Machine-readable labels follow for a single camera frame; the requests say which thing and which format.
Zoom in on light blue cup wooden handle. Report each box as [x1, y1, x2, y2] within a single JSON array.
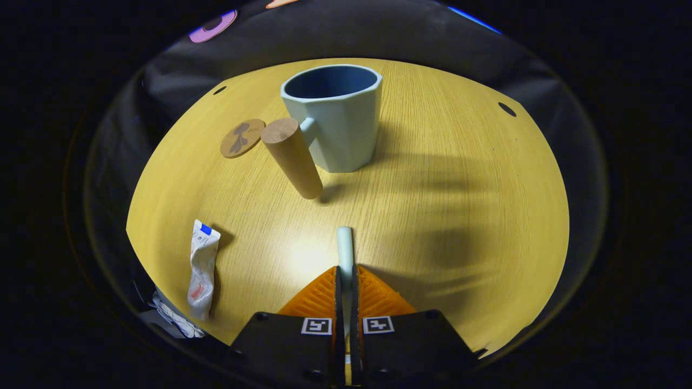
[[261, 64, 383, 200]]

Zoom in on white toothpaste tube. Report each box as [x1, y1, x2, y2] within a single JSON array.
[[188, 219, 221, 321]]

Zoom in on wooden desktop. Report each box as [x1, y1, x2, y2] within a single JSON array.
[[126, 58, 570, 360]]

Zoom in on pale toothbrush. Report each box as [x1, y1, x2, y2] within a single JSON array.
[[336, 226, 355, 325]]

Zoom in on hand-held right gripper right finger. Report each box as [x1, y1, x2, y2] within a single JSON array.
[[350, 265, 479, 387]]

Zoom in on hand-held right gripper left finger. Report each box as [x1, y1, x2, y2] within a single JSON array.
[[230, 266, 344, 387]]

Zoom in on round cork coaster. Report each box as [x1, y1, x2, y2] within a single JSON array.
[[220, 118, 267, 159]]

